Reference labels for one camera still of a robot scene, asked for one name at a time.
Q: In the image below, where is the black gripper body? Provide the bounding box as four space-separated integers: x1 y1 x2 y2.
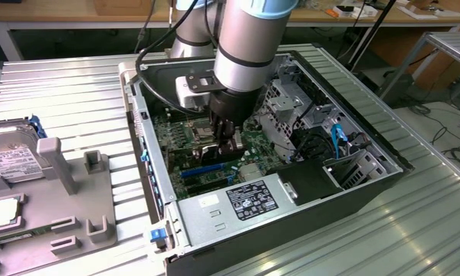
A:
208 86 263 128

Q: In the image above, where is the CPU socket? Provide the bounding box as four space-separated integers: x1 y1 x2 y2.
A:
187 119 218 144

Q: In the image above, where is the green motherboard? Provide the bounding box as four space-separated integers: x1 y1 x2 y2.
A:
151 108 288 201

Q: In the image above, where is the silver chipset heatsink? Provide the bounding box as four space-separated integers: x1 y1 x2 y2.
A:
239 164 264 181

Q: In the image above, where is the blue expansion slot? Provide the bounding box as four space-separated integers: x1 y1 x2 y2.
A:
180 163 227 178

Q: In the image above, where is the silver perforated disk bay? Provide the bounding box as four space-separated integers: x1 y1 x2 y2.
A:
260 79 334 144

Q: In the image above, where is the short black expansion slot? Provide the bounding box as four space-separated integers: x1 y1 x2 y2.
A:
186 179 232 195

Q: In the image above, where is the black plastic air shroud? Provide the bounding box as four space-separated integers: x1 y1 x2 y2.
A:
276 159 344 206

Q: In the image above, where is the silver power supply unit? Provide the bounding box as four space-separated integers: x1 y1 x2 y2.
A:
178 174 300 248

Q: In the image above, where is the silver slanted disk bay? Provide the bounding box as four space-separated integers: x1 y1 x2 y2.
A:
322 148 392 191

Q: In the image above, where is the open black PC case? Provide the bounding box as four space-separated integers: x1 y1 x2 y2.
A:
118 50 414 276

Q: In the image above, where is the black equipment box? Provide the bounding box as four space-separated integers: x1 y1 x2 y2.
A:
359 68 415 100

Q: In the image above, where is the small black white box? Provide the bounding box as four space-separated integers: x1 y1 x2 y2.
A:
324 4 380 18

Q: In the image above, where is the black slanted pole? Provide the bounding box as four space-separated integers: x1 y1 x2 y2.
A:
347 0 398 67

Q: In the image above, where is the brown cardboard box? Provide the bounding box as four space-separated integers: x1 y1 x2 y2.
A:
94 0 155 16

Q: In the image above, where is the blue disk carrier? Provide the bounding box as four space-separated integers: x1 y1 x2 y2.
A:
27 114 48 141

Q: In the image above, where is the grey parts rack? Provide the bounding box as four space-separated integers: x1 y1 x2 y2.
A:
0 137 119 275

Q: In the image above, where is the silver hard disk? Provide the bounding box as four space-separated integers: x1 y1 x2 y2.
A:
0 117 44 185

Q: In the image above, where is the white flat box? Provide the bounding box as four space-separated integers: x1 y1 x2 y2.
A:
396 4 441 20

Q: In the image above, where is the wooden desk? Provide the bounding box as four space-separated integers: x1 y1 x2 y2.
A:
0 5 460 62

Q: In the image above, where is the silver CPU chip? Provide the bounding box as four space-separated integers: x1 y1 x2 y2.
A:
0 197 23 228

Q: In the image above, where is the green RAM stick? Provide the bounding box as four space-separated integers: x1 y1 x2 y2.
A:
0 228 38 246

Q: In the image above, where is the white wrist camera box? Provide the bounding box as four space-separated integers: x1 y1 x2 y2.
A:
175 75 212 110

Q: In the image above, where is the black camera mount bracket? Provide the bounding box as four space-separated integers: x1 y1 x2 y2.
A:
186 71 226 94

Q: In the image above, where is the black power wire bundle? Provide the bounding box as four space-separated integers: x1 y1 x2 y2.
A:
290 99 334 163

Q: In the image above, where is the blue disk wire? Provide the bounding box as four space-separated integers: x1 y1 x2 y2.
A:
330 123 350 160

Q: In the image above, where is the black camera cable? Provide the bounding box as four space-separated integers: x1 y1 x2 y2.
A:
135 0 222 116

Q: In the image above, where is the grey hanging cable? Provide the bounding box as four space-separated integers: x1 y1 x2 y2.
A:
136 0 158 55

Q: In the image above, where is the metal slat frame table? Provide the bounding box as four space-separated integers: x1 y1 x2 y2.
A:
379 30 460 100

